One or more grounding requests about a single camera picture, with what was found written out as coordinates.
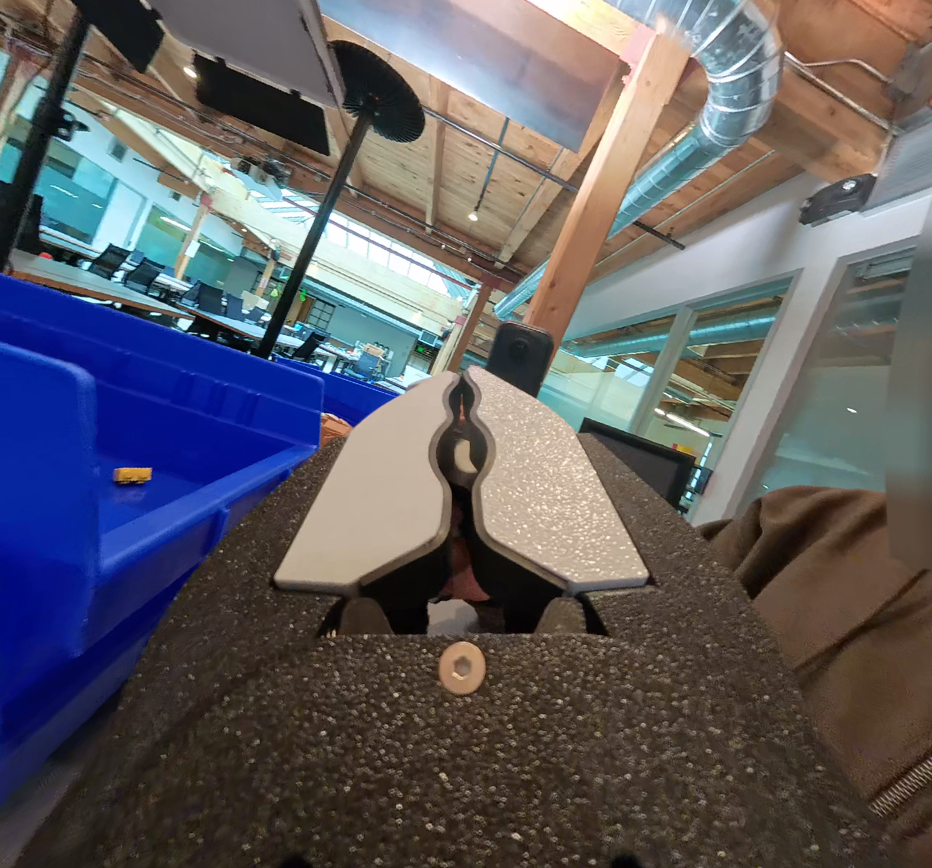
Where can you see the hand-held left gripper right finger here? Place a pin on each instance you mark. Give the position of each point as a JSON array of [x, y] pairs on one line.
[[560, 504]]

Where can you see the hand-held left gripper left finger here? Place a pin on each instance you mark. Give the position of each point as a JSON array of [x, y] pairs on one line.
[[364, 504]]

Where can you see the blue plastic bin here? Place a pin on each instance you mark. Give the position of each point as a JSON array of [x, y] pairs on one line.
[[145, 555]]

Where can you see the yellow toy brick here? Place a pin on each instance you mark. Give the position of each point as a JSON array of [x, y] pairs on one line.
[[132, 475]]

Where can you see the black framed grey panel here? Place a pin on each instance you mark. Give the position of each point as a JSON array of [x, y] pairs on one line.
[[641, 460]]

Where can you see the stack of blue bins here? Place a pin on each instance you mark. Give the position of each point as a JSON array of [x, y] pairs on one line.
[[349, 395]]

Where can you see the black slanted pole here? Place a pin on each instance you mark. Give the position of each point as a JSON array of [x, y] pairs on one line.
[[313, 242]]

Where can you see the black round ribbed disc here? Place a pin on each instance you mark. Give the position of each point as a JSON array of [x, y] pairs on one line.
[[378, 89]]

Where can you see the person's brown hooded top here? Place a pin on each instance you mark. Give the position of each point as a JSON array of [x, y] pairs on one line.
[[837, 628]]

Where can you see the long wooden desk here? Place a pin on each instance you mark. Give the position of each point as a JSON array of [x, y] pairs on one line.
[[87, 282]]

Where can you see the black computer monitor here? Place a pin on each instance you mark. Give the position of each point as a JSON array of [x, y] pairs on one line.
[[22, 220]]

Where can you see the studio light panel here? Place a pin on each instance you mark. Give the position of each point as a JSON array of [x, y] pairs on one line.
[[233, 9]]

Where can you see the black light stand pole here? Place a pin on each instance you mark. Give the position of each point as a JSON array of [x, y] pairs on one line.
[[44, 140]]

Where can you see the wooden post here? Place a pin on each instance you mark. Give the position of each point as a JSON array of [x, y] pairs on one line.
[[604, 191]]

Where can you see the black wall device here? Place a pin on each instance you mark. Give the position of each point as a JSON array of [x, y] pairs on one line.
[[837, 200]]

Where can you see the silver ventilation duct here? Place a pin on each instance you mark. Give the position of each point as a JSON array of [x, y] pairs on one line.
[[728, 45]]

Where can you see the grey wall vent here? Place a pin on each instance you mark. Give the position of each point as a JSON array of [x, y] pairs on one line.
[[903, 166]]

